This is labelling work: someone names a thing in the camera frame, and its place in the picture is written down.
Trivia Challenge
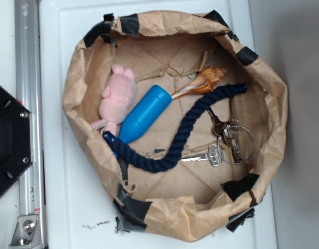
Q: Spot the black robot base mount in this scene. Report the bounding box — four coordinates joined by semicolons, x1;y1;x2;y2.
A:
0;86;33;198

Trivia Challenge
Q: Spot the aluminium extrusion rail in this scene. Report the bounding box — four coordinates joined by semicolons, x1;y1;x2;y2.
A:
15;1;48;248

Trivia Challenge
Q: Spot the small silver key bunch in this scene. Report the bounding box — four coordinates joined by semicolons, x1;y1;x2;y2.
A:
207;108;243;163

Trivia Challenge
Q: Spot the pink plush pig toy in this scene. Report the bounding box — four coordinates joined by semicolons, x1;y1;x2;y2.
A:
91;63;137;135

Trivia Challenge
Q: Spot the large silver key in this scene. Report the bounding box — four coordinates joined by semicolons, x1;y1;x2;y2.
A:
181;144;224;167

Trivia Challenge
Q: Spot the silver key ring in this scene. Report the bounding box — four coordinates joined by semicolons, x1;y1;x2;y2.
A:
217;124;256;164

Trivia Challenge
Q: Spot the dark blue twisted rope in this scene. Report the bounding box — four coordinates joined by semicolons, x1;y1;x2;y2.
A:
102;83;247;174

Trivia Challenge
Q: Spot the brown spiral seashell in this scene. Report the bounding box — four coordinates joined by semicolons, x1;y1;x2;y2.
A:
171;66;228;100

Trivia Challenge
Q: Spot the blue plastic capsule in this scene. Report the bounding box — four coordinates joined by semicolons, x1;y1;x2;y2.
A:
118;85;172;144

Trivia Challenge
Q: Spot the brown paper bag container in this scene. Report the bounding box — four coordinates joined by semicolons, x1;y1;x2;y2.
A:
62;10;288;242

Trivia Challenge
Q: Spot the metal corner bracket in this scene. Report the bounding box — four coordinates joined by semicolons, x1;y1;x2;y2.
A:
8;214;43;248

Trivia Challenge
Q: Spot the white plastic tray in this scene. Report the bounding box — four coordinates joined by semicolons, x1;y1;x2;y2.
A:
39;1;277;248

